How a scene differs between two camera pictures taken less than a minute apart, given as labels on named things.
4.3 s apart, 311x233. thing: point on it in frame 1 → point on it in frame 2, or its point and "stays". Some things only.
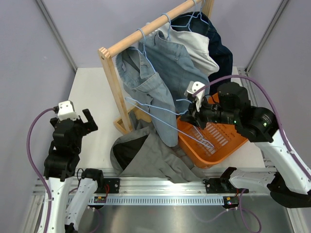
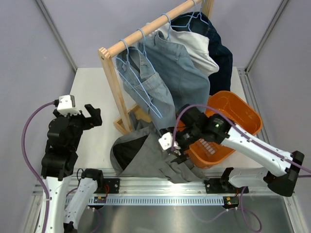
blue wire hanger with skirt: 179,114 → 142,74
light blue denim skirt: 173,64 stays
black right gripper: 194,115 → 183,157
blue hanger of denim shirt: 143,51 stays
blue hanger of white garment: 168,37 stays
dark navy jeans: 198,22 stays
